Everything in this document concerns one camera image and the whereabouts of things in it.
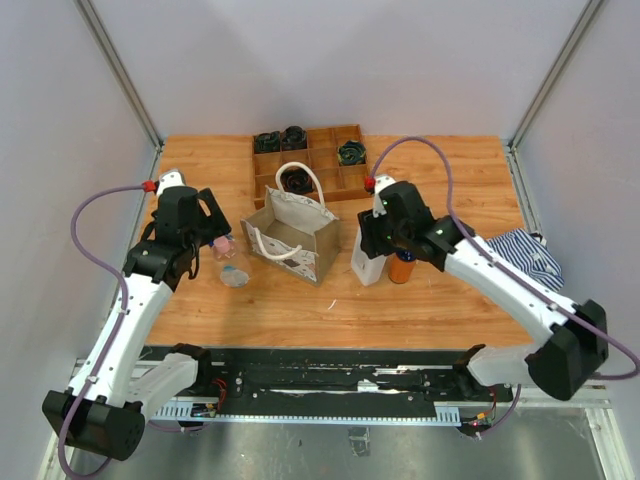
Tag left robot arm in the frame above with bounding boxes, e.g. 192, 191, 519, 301
42, 169, 231, 461

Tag pink cap clear bottle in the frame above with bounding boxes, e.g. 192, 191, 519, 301
210, 235, 237, 262

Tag black white striped cloth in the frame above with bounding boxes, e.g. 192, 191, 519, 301
529, 232, 547, 246

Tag white bottle grey cap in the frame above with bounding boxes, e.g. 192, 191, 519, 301
351, 229, 387, 287

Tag purple cable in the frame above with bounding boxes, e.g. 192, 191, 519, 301
363, 135, 640, 441
57, 180, 211, 479

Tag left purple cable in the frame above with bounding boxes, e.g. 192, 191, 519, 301
57, 180, 211, 479

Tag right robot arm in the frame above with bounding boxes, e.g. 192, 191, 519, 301
351, 175, 608, 401

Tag black rolled sock behind bag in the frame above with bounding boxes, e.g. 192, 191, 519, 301
280, 167, 314, 195

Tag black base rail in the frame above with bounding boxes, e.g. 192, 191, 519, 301
170, 347, 513, 421

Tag black rolled sock left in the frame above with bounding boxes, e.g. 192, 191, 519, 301
253, 130, 281, 154

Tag round clear container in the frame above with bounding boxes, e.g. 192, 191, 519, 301
219, 265, 250, 288

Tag dark green rolled sock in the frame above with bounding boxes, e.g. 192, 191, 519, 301
337, 140, 366, 166

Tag blue spray bottle orange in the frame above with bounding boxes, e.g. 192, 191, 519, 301
388, 250, 416, 284

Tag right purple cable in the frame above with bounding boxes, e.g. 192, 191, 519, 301
363, 135, 640, 441

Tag wooden compartment tray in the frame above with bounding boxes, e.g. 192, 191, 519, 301
252, 124, 369, 209

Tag blue striped cloth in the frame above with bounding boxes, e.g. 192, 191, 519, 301
487, 228, 565, 292

